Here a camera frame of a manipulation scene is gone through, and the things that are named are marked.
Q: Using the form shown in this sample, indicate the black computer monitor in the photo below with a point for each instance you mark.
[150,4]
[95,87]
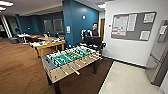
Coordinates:
[91,40]

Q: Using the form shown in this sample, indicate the black wheeled cart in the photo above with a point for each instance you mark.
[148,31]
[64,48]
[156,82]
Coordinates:
[93,42]

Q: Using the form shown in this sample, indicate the person in dark shirt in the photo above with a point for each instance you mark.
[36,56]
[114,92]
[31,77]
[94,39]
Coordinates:
[94,30]

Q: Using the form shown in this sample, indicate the green foosball table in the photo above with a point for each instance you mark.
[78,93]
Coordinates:
[68,60]

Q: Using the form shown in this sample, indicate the brown wooden door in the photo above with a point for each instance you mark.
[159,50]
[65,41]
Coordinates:
[102,30]

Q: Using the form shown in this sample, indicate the framed interior window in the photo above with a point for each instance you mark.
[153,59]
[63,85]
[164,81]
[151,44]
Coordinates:
[58,25]
[48,25]

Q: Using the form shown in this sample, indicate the yellow game table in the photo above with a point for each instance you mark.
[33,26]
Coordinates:
[50,46]

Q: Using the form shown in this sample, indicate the rectangular ceiling light panel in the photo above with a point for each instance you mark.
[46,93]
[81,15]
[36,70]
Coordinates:
[101,5]
[6,3]

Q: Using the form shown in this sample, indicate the long wooden table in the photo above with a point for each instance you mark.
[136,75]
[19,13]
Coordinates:
[40,37]

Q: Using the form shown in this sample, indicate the small white table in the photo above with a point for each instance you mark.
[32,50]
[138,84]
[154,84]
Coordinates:
[23,36]

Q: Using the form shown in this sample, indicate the dark round ottoman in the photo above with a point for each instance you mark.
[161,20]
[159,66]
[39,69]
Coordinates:
[13,40]

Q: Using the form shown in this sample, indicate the stainless steel refrigerator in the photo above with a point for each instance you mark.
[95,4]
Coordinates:
[158,53]

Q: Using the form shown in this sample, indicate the yellow wall sign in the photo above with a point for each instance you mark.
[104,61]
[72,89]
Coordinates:
[68,29]

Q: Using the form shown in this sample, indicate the grey wall notice board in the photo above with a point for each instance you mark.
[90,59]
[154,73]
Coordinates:
[133,26]

